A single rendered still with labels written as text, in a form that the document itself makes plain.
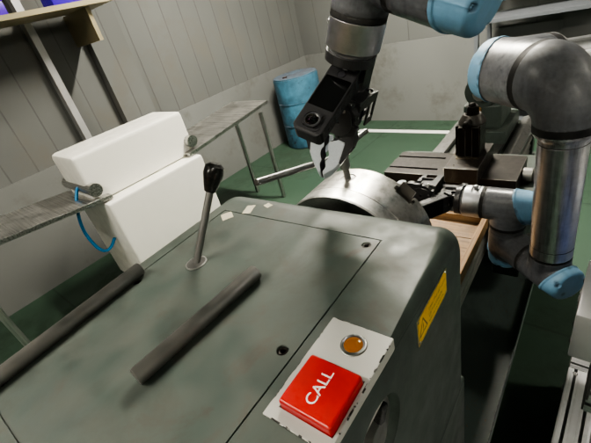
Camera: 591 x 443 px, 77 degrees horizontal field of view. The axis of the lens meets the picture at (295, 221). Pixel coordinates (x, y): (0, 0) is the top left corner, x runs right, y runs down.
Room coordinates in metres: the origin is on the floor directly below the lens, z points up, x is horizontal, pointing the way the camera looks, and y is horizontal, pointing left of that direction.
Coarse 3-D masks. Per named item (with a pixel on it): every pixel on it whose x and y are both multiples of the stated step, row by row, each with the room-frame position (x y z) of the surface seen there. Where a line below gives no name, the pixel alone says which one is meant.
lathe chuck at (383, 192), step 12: (324, 180) 0.78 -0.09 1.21; (336, 180) 0.72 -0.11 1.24; (360, 180) 0.69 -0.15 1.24; (372, 180) 0.68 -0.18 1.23; (384, 180) 0.68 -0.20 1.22; (360, 192) 0.65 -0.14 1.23; (372, 192) 0.64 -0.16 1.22; (384, 192) 0.65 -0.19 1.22; (396, 192) 0.65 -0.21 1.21; (384, 204) 0.62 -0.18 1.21; (396, 204) 0.62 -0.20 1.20; (408, 204) 0.63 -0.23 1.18; (396, 216) 0.60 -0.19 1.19; (408, 216) 0.61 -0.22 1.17; (420, 216) 0.62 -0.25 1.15
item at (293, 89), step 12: (288, 72) 4.82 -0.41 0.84; (300, 72) 4.60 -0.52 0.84; (312, 72) 4.44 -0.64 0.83; (276, 84) 4.50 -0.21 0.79; (288, 84) 4.37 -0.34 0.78; (300, 84) 4.35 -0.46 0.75; (312, 84) 4.40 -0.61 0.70; (288, 96) 4.39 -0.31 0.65; (300, 96) 4.35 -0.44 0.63; (288, 108) 4.41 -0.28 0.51; (300, 108) 4.35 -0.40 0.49; (288, 120) 4.44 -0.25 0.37; (288, 132) 4.49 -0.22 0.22; (300, 144) 4.39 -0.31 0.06
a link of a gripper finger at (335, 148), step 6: (336, 138) 0.56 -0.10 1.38; (330, 144) 0.56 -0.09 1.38; (336, 144) 0.55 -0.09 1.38; (342, 144) 0.54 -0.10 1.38; (330, 150) 0.56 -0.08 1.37; (336, 150) 0.55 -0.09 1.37; (342, 150) 0.55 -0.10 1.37; (330, 156) 0.56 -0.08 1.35; (336, 156) 0.55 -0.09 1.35; (330, 162) 0.56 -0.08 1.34; (336, 162) 0.56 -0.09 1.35; (330, 168) 0.57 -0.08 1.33; (336, 168) 0.56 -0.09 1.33; (324, 174) 0.58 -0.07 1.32; (330, 174) 0.58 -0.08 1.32
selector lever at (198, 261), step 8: (208, 192) 0.54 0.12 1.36; (208, 200) 0.53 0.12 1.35; (208, 208) 0.53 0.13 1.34; (208, 216) 0.53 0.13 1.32; (200, 224) 0.53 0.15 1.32; (200, 232) 0.52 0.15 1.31; (200, 240) 0.52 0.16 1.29; (200, 248) 0.52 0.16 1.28; (200, 256) 0.52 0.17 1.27; (192, 264) 0.51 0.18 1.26; (200, 264) 0.51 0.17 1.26
